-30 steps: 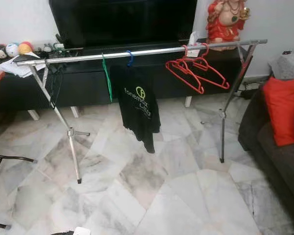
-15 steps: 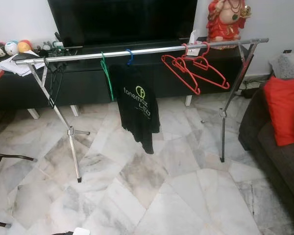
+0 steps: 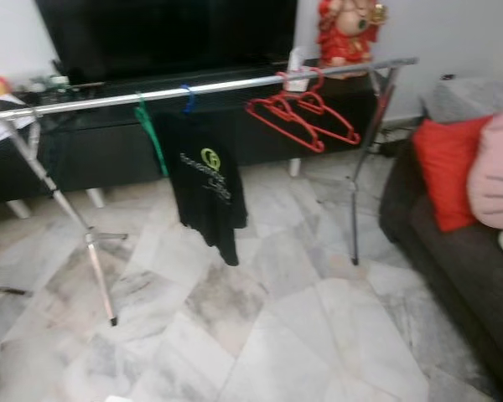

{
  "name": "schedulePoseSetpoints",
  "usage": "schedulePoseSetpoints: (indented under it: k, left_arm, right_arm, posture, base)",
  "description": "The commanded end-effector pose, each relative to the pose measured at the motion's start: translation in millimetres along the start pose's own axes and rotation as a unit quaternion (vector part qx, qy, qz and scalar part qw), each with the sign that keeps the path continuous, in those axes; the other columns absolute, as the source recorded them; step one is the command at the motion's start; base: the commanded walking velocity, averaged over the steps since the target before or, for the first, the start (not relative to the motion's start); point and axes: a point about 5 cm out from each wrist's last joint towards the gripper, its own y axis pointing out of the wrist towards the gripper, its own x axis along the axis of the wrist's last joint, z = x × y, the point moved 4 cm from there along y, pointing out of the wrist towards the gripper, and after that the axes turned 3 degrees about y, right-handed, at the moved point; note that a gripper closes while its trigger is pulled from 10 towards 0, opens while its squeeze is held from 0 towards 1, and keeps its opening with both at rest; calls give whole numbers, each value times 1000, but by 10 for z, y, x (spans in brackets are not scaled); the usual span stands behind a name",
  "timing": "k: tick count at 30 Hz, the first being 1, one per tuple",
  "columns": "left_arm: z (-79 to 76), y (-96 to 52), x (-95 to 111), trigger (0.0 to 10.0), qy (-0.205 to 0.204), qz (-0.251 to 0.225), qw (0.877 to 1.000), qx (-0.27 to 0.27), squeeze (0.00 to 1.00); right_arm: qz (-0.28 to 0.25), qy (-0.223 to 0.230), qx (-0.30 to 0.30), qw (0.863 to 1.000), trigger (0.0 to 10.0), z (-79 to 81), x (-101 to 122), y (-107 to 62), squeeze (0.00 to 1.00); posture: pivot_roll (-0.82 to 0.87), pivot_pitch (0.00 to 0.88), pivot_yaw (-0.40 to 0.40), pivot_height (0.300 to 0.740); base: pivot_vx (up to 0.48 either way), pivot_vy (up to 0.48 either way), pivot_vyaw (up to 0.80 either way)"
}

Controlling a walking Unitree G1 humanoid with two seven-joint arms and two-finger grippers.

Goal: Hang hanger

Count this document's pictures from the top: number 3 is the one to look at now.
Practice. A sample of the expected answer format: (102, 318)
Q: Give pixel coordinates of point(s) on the red plastic clothes hanger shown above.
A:
(352, 138)
(317, 146)

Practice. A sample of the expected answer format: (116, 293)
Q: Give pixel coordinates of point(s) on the green plastic clothes hanger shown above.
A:
(151, 138)

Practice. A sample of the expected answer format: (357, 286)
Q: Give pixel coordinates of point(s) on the blue clothes hanger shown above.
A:
(189, 105)

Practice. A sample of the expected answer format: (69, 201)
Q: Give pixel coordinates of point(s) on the pink cat face cushion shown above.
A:
(499, 176)

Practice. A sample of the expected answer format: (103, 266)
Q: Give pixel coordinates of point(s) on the red cushion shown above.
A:
(448, 167)

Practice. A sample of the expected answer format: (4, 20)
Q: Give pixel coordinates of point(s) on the dark grey sofa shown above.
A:
(453, 276)

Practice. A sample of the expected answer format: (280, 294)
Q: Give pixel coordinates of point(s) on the red fortune god figurine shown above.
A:
(348, 38)

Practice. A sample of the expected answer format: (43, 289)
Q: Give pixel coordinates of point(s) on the small white pink box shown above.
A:
(295, 63)

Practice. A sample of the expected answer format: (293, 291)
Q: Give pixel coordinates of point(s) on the silver metal clothes rack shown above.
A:
(235, 83)

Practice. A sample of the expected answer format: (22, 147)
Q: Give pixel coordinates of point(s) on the black printed T-shirt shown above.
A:
(205, 201)

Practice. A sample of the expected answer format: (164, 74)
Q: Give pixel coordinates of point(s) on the black television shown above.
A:
(168, 33)

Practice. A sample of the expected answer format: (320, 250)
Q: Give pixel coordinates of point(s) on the black TV cabinet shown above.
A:
(92, 151)

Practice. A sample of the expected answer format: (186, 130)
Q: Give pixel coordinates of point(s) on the white papers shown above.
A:
(4, 130)

